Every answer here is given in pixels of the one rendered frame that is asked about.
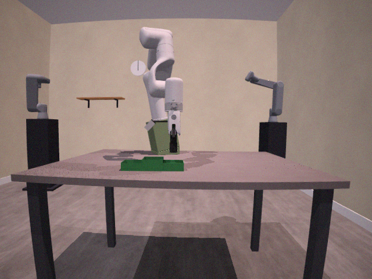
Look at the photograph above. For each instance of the green bin with label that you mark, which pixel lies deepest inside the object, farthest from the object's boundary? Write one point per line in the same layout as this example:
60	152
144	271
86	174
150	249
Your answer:
152	163

